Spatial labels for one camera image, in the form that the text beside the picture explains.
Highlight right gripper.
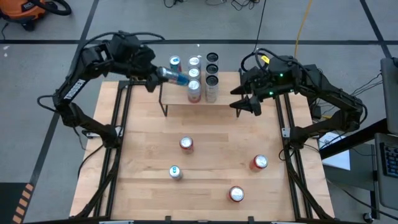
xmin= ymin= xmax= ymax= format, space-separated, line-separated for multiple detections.
xmin=229 ymin=57 xmax=301 ymax=116

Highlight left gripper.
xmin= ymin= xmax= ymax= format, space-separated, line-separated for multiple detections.
xmin=124 ymin=43 xmax=164 ymax=93

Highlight dark blue patterned slim can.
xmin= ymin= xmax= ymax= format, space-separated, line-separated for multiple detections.
xmin=156 ymin=66 xmax=191 ymax=87

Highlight tall silver can black lid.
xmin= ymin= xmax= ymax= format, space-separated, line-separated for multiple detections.
xmin=205 ymin=63 xmax=220 ymax=76
xmin=205 ymin=73 xmax=220 ymax=103
xmin=205 ymin=52 xmax=220 ymax=65

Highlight red-orange Fanta can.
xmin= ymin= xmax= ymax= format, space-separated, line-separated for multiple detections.
xmin=179 ymin=136 xmax=195 ymax=156
xmin=249 ymin=154 xmax=269 ymax=174

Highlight blue silver Red Bull can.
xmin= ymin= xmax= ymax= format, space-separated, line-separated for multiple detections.
xmin=169 ymin=165 xmax=184 ymax=182

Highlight wooden shelf black metal legs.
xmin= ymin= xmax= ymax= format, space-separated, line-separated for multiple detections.
xmin=158 ymin=67 xmax=245 ymax=118

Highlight black perforated computer case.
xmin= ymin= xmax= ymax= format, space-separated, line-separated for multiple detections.
xmin=241 ymin=64 xmax=328 ymax=105

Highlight white paper sheet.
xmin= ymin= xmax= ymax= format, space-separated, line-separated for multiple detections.
xmin=317 ymin=132 xmax=351 ymax=171

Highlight black desk beam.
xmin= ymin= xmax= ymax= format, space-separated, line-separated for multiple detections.
xmin=319 ymin=118 xmax=389 ymax=161

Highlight grey monitor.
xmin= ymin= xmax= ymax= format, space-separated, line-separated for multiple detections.
xmin=380 ymin=57 xmax=398 ymax=135

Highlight orange shop vacuum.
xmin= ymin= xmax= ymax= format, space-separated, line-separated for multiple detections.
xmin=0 ymin=0 xmax=47 ymax=32

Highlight grey laptop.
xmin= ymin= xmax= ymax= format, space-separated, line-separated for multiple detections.
xmin=374 ymin=133 xmax=398 ymax=211

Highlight black mat orange stripes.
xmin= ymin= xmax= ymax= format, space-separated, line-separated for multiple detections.
xmin=0 ymin=182 xmax=35 ymax=224

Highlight black aluminium table frame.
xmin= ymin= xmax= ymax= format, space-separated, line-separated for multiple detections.
xmin=71 ymin=70 xmax=335 ymax=224

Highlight black cable with coil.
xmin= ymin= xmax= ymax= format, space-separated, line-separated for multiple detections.
xmin=240 ymin=0 xmax=269 ymax=73

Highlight yellow cable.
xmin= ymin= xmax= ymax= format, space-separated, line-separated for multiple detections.
xmin=292 ymin=0 xmax=313 ymax=60

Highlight black vacuum hose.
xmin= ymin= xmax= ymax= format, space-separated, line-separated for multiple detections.
xmin=29 ymin=0 xmax=73 ymax=17

